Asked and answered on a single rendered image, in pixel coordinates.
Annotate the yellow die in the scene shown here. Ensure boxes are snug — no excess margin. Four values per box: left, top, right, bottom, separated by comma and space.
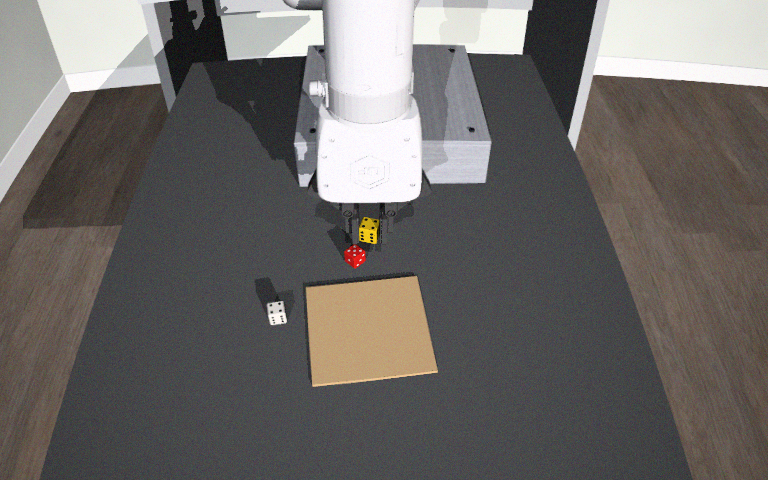
359, 217, 380, 244

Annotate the red die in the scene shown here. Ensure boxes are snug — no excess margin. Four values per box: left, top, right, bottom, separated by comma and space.
344, 245, 366, 268

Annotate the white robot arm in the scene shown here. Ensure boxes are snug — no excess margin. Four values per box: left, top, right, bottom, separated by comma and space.
283, 0, 420, 124

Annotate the white die with black pips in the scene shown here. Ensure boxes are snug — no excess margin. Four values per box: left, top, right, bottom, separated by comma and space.
267, 301, 287, 325

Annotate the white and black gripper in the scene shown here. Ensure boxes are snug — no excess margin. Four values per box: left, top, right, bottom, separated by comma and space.
307, 96, 431, 245

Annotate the tan square mat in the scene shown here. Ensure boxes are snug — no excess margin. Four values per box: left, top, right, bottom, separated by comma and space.
306, 276, 438, 387

